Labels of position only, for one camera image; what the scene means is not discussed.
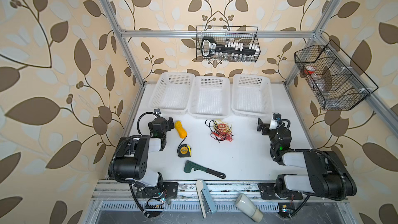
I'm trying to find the red cable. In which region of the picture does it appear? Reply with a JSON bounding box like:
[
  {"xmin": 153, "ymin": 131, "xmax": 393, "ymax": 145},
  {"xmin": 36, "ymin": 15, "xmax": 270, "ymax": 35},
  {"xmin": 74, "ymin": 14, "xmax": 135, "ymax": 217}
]
[{"xmin": 210, "ymin": 122, "xmax": 234, "ymax": 143}]

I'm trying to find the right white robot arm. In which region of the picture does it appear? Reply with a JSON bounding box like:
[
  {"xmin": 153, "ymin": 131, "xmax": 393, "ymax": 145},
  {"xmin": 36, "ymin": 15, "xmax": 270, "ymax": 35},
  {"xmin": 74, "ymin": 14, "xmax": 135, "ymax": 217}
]
[{"xmin": 257, "ymin": 114, "xmax": 358, "ymax": 218}]

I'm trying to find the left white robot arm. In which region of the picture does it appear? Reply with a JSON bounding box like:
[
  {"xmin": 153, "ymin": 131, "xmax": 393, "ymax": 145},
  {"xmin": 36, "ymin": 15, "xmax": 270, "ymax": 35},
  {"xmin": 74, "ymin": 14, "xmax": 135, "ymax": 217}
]
[{"xmin": 108, "ymin": 109, "xmax": 178, "ymax": 218}]

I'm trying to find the yellow corn cob toy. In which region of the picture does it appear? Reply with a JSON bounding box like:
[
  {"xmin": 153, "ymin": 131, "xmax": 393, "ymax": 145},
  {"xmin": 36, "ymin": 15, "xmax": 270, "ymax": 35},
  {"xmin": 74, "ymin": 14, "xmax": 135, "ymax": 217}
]
[{"xmin": 175, "ymin": 120, "xmax": 187, "ymax": 139}]

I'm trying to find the right white plastic basket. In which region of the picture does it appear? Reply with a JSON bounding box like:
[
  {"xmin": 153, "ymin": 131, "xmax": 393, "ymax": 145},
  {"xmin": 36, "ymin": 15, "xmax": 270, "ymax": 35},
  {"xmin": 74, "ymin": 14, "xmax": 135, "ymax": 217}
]
[{"xmin": 231, "ymin": 74, "xmax": 274, "ymax": 118}]

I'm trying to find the white plastic basket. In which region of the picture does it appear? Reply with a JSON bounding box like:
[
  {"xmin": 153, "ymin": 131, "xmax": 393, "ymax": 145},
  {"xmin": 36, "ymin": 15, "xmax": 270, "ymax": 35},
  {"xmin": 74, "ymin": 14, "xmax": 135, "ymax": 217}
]
[
  {"xmin": 188, "ymin": 76, "xmax": 231, "ymax": 119},
  {"xmin": 231, "ymin": 74, "xmax": 274, "ymax": 118},
  {"xmin": 149, "ymin": 72, "xmax": 195, "ymax": 114}
]

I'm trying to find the yellow black tape measure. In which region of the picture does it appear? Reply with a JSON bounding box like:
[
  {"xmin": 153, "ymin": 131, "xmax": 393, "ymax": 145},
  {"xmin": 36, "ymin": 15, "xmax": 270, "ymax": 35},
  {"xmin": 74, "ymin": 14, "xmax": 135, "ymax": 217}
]
[{"xmin": 177, "ymin": 144, "xmax": 192, "ymax": 158}]

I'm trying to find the left white plastic basket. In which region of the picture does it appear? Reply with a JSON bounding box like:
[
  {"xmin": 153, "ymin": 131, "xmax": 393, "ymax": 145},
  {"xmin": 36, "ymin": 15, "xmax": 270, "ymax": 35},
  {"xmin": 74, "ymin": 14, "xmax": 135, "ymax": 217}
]
[{"xmin": 149, "ymin": 72, "xmax": 195, "ymax": 114}]

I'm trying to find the green black pipe wrench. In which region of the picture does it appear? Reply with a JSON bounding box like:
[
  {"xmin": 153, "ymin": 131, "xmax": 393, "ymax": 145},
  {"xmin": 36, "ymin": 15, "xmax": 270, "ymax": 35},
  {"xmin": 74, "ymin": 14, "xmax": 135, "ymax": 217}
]
[{"xmin": 183, "ymin": 160, "xmax": 226, "ymax": 179}]

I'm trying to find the middle white plastic basket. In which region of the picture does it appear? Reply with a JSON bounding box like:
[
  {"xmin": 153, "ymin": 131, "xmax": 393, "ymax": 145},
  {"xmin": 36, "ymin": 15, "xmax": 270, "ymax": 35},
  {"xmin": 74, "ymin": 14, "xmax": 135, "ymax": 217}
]
[{"xmin": 188, "ymin": 76, "xmax": 231, "ymax": 119}]

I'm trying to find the beige cylindrical roll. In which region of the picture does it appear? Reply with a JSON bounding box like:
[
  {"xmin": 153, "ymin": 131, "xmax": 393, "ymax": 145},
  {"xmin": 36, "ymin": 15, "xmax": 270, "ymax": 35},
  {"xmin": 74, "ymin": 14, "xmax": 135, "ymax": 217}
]
[{"xmin": 235, "ymin": 194, "xmax": 263, "ymax": 223}]

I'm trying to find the black socket set holder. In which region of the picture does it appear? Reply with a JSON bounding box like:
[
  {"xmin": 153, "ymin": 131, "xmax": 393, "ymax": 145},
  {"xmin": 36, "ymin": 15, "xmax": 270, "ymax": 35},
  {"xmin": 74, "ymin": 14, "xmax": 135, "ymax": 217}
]
[{"xmin": 199, "ymin": 36, "xmax": 261, "ymax": 58}]

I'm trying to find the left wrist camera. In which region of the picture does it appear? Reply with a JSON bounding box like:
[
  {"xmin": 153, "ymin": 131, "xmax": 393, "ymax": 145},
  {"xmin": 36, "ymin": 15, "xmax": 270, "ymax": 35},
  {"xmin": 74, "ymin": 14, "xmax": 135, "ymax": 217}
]
[{"xmin": 154, "ymin": 108, "xmax": 161, "ymax": 115}]

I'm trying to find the red item in wire basket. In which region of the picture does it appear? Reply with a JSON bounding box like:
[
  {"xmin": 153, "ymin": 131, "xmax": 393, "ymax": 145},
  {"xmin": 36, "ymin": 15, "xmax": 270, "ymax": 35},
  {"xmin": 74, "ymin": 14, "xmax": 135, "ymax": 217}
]
[{"xmin": 303, "ymin": 66, "xmax": 317, "ymax": 76}]

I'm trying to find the right black wire basket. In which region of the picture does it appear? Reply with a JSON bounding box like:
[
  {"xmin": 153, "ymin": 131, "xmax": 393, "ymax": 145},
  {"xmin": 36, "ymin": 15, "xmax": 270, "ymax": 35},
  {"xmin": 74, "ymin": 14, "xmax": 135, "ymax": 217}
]
[{"xmin": 294, "ymin": 40, "xmax": 379, "ymax": 111}]

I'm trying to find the black wire basket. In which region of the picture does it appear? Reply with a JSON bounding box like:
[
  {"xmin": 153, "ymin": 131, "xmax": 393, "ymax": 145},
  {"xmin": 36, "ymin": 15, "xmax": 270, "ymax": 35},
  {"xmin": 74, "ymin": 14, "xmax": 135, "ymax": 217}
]
[
  {"xmin": 196, "ymin": 25, "xmax": 261, "ymax": 63},
  {"xmin": 294, "ymin": 40, "xmax": 379, "ymax": 111}
]

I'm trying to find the back black wire basket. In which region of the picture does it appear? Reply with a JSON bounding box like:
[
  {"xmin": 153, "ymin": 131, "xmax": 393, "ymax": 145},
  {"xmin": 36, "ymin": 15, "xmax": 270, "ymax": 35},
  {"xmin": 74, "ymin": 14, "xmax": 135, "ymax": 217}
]
[{"xmin": 196, "ymin": 25, "xmax": 261, "ymax": 63}]

